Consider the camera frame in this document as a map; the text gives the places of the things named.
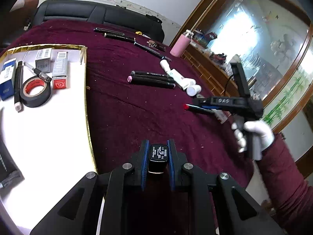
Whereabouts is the red-capped black marker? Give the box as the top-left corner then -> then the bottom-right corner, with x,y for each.
183,104 -> 214,115

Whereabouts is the gold-rimmed white tray box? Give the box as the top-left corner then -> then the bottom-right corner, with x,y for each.
1,45 -> 96,234

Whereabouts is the black lipstick tube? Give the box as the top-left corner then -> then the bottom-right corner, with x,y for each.
148,144 -> 169,174

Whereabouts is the pink-capped black marker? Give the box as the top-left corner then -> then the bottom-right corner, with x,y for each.
127,76 -> 176,89

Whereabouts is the black marker pen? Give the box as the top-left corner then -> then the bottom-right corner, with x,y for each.
130,70 -> 174,83

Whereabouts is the small metal-tipped pen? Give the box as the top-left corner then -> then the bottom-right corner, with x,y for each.
23,61 -> 52,83

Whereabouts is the black electrical tape roll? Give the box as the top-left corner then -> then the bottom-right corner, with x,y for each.
20,76 -> 51,108

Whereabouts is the red grey carton box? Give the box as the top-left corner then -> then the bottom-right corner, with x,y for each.
52,52 -> 68,89

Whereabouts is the grey barcode box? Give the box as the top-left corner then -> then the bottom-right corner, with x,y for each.
35,48 -> 52,73

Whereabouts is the blue white small box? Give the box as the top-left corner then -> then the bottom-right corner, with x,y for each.
0,58 -> 16,101

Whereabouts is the black snack packet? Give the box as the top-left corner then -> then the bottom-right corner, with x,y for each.
0,139 -> 24,189

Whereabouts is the maroon sleeved right forearm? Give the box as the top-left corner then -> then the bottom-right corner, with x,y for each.
256,134 -> 312,233

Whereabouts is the white gloved right hand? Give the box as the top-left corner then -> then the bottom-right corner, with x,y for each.
231,120 -> 275,153

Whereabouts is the wooden slatted cabinet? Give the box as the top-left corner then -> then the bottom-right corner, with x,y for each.
181,45 -> 239,97

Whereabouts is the white round jar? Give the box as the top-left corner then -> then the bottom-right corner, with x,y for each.
186,84 -> 202,97

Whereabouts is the white cylinder bottle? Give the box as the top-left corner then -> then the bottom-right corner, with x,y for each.
183,78 -> 196,89

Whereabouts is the pink water bottle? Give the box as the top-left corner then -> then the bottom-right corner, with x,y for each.
170,30 -> 193,57

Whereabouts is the white bottle with round cap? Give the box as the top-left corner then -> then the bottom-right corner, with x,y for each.
160,60 -> 171,74

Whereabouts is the black pen teal tip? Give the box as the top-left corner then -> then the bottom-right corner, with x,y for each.
134,41 -> 171,62

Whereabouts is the maroon velvet bed cover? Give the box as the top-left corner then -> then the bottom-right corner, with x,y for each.
11,20 -> 254,187

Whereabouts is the black key pouch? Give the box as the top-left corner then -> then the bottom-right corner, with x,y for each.
146,40 -> 166,52

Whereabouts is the black pen with gold band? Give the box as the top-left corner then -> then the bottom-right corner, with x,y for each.
104,33 -> 136,43

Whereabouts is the black leather headboard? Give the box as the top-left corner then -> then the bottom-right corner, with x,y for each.
32,0 -> 165,42

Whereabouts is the black pen far left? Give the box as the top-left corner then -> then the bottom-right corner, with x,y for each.
93,28 -> 125,36

